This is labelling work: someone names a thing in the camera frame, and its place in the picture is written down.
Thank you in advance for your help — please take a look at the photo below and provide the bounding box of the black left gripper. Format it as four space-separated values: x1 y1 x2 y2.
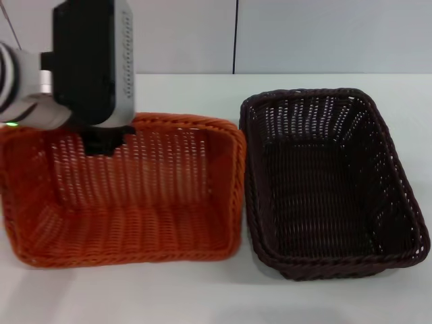
80 124 138 158

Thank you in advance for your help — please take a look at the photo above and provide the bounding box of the orange woven plastic basket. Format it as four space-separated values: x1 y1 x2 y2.
0 113 246 269

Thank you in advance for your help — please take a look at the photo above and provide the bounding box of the dark brown woven plastic basket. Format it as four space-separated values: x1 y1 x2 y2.
238 87 431 281

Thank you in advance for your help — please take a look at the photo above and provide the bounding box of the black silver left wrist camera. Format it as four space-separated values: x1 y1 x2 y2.
51 0 136 129

